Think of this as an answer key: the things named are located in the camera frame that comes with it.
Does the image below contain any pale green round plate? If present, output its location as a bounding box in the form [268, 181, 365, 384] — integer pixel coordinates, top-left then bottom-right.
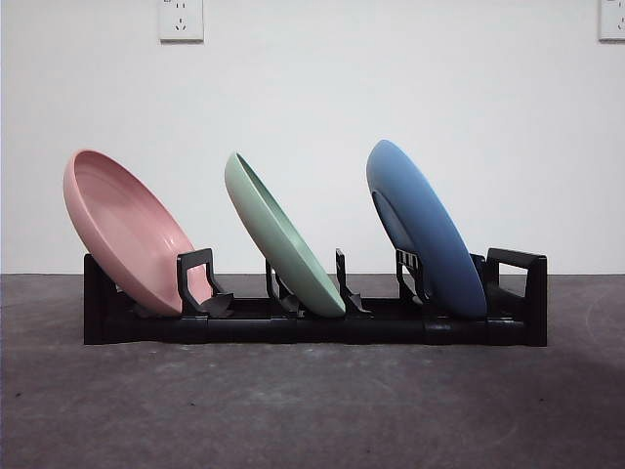
[223, 150, 347, 317]

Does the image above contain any blue round plate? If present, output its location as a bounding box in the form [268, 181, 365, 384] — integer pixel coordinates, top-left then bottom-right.
[365, 139, 488, 321]

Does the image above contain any pink round plate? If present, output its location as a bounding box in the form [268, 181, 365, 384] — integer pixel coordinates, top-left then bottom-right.
[62, 149, 209, 317]

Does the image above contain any black plastic plate rack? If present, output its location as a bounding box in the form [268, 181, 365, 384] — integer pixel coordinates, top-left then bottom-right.
[82, 246, 548, 349]

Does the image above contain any white wall socket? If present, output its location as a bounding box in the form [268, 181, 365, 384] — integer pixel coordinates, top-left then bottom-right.
[159, 0, 205, 44]
[599, 0, 625, 43]

